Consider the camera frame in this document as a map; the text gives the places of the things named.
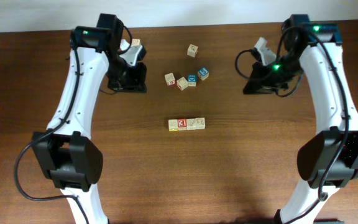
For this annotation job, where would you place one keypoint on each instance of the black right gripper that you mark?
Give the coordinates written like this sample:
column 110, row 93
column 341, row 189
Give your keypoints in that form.
column 258, row 81

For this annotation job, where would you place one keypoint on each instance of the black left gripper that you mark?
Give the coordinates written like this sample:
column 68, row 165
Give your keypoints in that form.
column 137, row 83

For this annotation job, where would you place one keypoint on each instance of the wooden block cluster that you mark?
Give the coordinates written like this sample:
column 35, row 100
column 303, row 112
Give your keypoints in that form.
column 191, row 124
column 173, row 125
column 170, row 79

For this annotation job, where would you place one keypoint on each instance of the red letter block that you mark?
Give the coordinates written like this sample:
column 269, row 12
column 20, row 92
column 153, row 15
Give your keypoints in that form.
column 182, row 124

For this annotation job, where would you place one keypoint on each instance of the wooden block with swirl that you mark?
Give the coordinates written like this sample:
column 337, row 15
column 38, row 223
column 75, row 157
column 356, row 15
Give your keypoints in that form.
column 200, row 123

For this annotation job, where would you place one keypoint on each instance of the wooden block cluster bottom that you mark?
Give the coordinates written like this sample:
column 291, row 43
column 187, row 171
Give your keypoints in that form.
column 191, row 124

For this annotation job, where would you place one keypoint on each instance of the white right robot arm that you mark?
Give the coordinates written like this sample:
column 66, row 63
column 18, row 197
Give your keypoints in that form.
column 329, row 161

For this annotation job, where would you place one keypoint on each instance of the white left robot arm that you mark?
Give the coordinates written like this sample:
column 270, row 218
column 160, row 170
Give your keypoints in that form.
column 65, row 152

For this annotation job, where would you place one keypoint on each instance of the wooden block far left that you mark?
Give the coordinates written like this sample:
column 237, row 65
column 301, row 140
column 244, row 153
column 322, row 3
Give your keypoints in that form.
column 135, row 42

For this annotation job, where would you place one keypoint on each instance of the wooden block beside blue D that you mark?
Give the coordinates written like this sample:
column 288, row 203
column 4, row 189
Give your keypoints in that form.
column 182, row 83

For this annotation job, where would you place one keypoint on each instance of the blue number five block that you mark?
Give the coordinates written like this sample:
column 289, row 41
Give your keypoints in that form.
column 203, row 73

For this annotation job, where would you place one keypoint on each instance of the blue letter D block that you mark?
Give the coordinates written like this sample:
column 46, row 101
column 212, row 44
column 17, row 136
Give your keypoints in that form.
column 192, row 80

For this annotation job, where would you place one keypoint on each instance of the wooden block far right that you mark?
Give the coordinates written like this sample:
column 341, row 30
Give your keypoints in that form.
column 192, row 50

